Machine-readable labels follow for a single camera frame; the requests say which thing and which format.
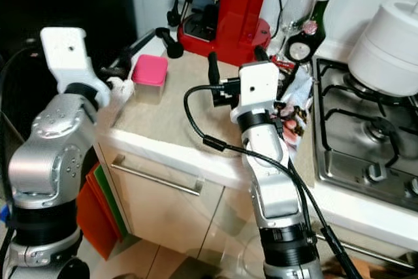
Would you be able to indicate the pink lid clear container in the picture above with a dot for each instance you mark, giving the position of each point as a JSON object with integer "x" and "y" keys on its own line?
{"x": 149, "y": 70}

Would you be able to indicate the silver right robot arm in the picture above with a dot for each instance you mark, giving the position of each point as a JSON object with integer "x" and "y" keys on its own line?
{"x": 274, "y": 194}

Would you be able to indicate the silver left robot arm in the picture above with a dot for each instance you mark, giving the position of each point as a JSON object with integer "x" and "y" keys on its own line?
{"x": 46, "y": 168}

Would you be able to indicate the green wine bottle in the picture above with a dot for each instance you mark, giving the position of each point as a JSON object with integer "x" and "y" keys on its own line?
{"x": 300, "y": 50}

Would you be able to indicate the black portafilter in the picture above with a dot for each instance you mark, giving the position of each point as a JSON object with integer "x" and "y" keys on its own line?
{"x": 173, "y": 47}

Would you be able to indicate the clear wine glass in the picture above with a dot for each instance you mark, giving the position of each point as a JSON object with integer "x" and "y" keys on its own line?
{"x": 295, "y": 14}

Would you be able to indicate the red coffee machine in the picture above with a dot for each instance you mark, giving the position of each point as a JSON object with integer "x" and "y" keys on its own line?
{"x": 235, "y": 4}

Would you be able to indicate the printed foil snack packet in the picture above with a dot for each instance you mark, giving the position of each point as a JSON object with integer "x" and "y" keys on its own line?
{"x": 294, "y": 125}

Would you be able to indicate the white pot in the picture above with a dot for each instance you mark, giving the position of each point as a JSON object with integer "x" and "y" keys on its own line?
{"x": 388, "y": 50}

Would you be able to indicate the green cutting board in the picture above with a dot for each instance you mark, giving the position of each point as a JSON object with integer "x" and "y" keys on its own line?
{"x": 112, "y": 200}

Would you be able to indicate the steel gas stove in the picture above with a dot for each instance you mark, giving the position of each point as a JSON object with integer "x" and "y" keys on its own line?
{"x": 359, "y": 155}

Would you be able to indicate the beige kitchen cabinet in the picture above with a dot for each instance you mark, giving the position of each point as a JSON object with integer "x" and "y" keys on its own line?
{"x": 157, "y": 220}

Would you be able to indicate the red cutting board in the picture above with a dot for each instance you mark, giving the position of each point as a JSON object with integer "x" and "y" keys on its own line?
{"x": 95, "y": 220}

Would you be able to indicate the blue cutting board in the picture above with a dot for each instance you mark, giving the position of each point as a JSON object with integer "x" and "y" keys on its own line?
{"x": 3, "y": 213}

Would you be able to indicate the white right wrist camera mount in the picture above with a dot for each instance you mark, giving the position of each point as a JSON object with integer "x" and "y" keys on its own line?
{"x": 258, "y": 86}

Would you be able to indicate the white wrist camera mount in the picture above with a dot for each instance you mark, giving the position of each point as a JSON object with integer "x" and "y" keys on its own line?
{"x": 65, "y": 53}
{"x": 258, "y": 86}

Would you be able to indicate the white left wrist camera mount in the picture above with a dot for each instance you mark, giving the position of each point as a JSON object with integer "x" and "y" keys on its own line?
{"x": 65, "y": 53}

